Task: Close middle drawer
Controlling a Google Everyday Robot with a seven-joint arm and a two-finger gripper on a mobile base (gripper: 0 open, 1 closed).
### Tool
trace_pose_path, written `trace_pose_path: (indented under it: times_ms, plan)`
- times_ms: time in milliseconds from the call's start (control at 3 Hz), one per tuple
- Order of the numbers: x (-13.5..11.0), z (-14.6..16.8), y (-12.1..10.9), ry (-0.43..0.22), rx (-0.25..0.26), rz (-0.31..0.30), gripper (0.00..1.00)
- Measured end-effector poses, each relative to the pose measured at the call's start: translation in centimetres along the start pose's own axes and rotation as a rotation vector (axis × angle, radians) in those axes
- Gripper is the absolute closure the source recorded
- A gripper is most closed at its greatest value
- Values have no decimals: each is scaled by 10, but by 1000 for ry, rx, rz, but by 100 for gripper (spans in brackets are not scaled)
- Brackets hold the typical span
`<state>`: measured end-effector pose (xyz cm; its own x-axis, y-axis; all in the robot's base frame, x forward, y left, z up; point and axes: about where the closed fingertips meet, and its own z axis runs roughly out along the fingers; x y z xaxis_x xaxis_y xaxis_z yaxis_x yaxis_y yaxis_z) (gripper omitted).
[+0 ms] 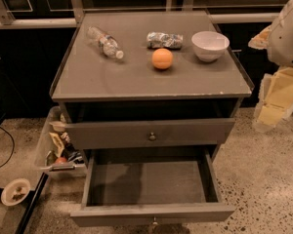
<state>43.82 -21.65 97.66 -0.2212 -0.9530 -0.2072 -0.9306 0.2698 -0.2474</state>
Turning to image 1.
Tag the grey drawer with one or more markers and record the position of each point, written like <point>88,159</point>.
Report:
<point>124,134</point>
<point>144,186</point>

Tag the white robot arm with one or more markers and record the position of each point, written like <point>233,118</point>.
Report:
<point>277,38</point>

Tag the grey top drawer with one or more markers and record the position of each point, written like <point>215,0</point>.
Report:
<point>124,134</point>

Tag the grey drawer cabinet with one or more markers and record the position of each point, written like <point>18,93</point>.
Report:
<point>94,88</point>

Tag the white bowl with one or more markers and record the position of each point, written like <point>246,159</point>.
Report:
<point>209,45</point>

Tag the orange fruit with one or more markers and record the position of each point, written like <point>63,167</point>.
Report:
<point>162,59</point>

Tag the crushed silver can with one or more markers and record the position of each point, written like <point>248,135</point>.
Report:
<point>156,40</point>

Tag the white metal railing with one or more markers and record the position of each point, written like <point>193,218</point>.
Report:
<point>67,13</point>

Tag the clear plastic water bottle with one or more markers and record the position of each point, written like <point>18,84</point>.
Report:
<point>104,42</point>

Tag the clear plastic storage bin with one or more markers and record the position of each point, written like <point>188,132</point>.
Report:
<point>48,151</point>

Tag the white plate with scraps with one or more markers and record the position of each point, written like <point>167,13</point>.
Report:
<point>15,192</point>

